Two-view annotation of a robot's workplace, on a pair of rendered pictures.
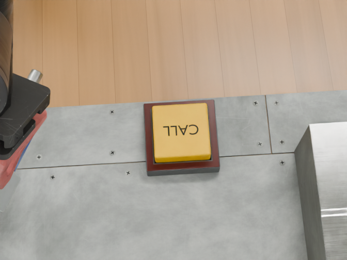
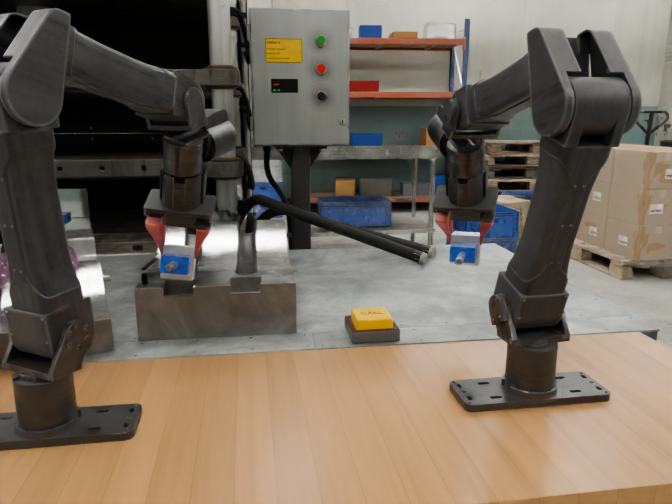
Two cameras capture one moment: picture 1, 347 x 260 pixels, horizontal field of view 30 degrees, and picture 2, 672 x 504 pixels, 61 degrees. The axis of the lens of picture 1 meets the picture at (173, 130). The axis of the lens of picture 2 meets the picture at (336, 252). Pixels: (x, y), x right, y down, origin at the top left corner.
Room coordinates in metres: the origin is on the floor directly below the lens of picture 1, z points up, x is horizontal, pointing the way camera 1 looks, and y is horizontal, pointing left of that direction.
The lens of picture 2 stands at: (1.12, -0.17, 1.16)
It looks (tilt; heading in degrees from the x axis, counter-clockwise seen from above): 13 degrees down; 173
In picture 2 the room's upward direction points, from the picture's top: straight up
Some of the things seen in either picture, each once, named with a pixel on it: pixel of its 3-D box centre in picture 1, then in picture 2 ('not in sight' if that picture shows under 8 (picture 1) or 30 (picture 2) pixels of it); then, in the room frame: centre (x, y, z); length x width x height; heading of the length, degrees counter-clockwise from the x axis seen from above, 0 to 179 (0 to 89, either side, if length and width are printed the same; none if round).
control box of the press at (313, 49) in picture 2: not in sight; (300, 246); (-0.74, -0.08, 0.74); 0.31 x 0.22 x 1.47; 92
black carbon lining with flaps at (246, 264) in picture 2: not in sight; (217, 240); (-0.02, -0.28, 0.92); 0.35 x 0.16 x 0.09; 2
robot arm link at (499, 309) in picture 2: not in sight; (528, 317); (0.45, 0.16, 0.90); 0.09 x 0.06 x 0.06; 97
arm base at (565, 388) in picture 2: not in sight; (530, 366); (0.46, 0.16, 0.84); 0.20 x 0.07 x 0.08; 92
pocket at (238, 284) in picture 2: not in sight; (246, 291); (0.19, -0.22, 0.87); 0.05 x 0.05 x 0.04; 2
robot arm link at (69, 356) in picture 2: not in sight; (44, 344); (0.47, -0.43, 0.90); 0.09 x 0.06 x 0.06; 58
